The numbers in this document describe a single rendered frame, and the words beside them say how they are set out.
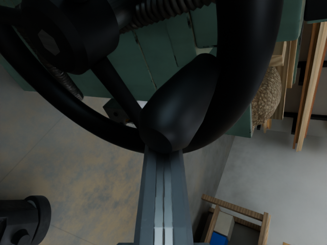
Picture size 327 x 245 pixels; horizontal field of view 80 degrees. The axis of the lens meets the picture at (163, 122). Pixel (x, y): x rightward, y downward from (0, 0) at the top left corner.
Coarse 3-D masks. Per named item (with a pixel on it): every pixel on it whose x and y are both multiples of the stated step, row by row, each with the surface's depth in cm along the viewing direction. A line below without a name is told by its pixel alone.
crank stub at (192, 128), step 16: (192, 64) 9; (208, 64) 10; (176, 80) 8; (192, 80) 8; (208, 80) 9; (160, 96) 8; (176, 96) 8; (192, 96) 8; (208, 96) 9; (144, 112) 8; (160, 112) 7; (176, 112) 7; (192, 112) 8; (144, 128) 7; (160, 128) 7; (176, 128) 7; (192, 128) 8; (160, 144) 8; (176, 144) 7
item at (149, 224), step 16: (144, 160) 9; (160, 160) 9; (144, 176) 8; (160, 176) 8; (144, 192) 7; (160, 192) 7; (144, 208) 7; (160, 208) 7; (144, 224) 6; (160, 224) 6; (144, 240) 6; (160, 240) 6
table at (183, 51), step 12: (168, 24) 20; (180, 24) 20; (192, 24) 19; (180, 36) 21; (192, 36) 20; (180, 48) 22; (192, 48) 21; (204, 48) 22; (216, 48) 30; (180, 60) 23; (240, 120) 37; (228, 132) 40; (240, 132) 39; (252, 132) 38
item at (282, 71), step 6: (288, 42) 38; (288, 48) 39; (288, 54) 39; (288, 60) 40; (276, 66) 42; (282, 66) 42; (288, 66) 42; (282, 72) 42; (282, 78) 43; (282, 84) 44; (282, 90) 45; (282, 96) 46; (282, 102) 47; (276, 108) 49; (282, 108) 48; (276, 114) 50; (282, 114) 49
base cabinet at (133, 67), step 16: (0, 0) 47; (16, 0) 44; (16, 32) 54; (128, 32) 35; (128, 48) 38; (112, 64) 44; (128, 64) 41; (144, 64) 39; (16, 80) 79; (80, 80) 55; (96, 80) 51; (128, 80) 45; (144, 80) 42; (96, 96) 57; (112, 96) 53; (144, 96) 46
